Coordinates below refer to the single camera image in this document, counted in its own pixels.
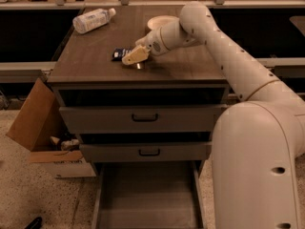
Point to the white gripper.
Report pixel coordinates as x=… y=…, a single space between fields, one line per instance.
x=153 y=43

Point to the dark blue rxbar wrapper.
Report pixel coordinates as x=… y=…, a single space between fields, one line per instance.
x=119 y=53

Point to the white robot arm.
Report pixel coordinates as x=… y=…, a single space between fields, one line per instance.
x=256 y=141

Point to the grey drawer cabinet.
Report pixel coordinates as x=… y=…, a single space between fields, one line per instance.
x=86 y=76

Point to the grey top drawer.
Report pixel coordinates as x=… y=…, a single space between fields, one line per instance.
x=141 y=119

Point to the grey middle drawer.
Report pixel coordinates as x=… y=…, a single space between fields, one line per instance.
x=145 y=152

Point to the grey open bottom drawer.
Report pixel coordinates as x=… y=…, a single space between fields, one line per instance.
x=149 y=195

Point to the white paper bowl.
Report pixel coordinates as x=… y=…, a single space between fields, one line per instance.
x=158 y=21

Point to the clear plastic water bottle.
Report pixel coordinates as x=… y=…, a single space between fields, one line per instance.
x=92 y=20

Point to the crumpled items in box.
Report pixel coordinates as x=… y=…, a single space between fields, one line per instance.
x=64 y=145

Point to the open cardboard box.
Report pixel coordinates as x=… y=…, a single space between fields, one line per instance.
x=40 y=128

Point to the black object on floor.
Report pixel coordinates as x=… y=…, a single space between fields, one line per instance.
x=35 y=224

